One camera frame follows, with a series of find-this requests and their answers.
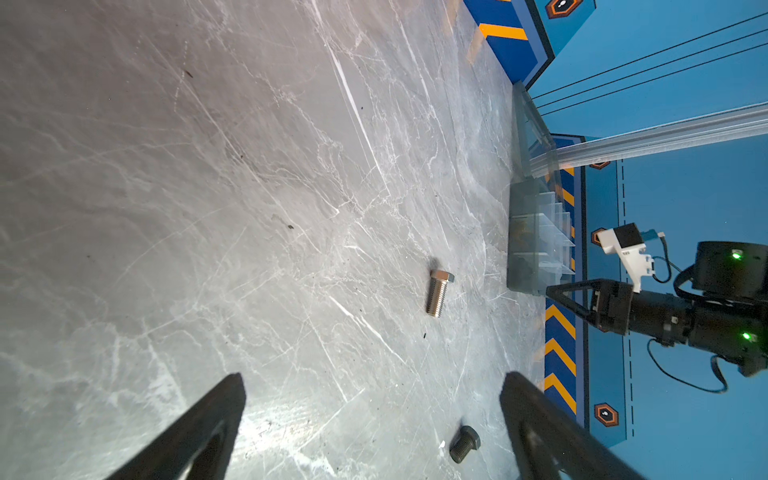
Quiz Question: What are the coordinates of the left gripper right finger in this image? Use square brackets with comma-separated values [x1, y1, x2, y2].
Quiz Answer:
[499, 372, 641, 479]

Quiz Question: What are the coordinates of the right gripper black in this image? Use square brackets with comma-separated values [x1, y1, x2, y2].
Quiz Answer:
[546, 279, 634, 336]

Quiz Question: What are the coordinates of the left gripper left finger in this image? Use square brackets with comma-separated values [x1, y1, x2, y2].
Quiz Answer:
[109, 373, 246, 479]

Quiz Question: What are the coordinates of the black bolt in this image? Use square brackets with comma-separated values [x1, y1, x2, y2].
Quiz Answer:
[449, 425, 481, 464]

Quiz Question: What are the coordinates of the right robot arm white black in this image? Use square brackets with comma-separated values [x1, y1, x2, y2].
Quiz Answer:
[546, 241, 767, 381]

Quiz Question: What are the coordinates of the grey plastic organizer box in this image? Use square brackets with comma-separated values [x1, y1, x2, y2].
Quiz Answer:
[507, 82, 575, 296]

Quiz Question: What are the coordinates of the silver hex bolt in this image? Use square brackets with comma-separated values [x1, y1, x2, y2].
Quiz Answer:
[426, 270, 455, 318]

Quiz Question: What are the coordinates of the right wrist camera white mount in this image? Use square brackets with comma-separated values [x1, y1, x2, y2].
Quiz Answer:
[595, 223, 668, 294]

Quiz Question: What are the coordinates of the right aluminium frame post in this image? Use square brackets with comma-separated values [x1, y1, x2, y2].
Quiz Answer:
[524, 102, 767, 178]

